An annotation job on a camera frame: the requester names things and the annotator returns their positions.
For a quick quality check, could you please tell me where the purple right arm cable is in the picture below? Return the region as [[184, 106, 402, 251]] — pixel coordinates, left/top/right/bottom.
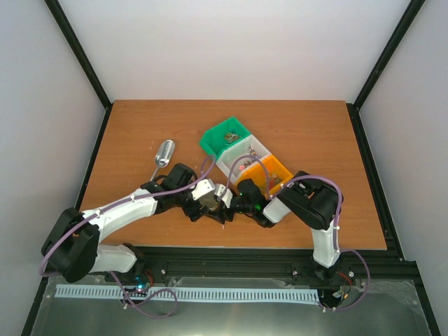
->
[[225, 155, 371, 312]]

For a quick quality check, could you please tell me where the silver metal scoop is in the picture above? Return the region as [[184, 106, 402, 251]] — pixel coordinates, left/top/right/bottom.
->
[[150, 139, 176, 181]]

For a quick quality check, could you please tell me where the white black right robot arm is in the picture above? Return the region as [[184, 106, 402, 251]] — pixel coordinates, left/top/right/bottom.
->
[[206, 171, 344, 284]]

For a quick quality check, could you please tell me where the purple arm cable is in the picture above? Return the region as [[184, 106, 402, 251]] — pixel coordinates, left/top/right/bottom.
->
[[225, 155, 371, 312], [37, 155, 216, 319]]

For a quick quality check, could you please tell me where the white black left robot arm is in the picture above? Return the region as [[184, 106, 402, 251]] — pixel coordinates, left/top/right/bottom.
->
[[39, 164, 216, 283]]

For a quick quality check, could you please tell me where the black aluminium frame rail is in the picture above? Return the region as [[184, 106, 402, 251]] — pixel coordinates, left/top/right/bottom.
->
[[20, 244, 442, 336]]

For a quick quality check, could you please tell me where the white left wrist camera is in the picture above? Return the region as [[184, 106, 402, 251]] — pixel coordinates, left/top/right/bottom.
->
[[191, 179, 216, 201]]

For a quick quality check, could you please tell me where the gold metal jar lid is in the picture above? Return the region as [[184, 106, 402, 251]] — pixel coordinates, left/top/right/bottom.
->
[[199, 195, 218, 211]]

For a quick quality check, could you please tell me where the orange plastic bin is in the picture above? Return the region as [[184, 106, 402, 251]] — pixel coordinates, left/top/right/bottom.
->
[[236, 154, 293, 195]]

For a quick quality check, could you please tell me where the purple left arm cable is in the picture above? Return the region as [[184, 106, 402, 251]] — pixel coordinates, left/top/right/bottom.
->
[[37, 155, 216, 319]]

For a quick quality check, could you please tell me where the light blue slotted cable duct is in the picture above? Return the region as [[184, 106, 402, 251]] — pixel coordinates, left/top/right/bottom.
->
[[54, 284, 319, 305]]

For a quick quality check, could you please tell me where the green plastic bin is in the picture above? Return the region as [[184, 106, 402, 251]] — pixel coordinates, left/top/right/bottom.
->
[[199, 116, 251, 159]]

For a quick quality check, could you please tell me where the white translucent plastic bin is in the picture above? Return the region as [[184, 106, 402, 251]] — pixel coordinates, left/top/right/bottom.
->
[[217, 135, 271, 183]]

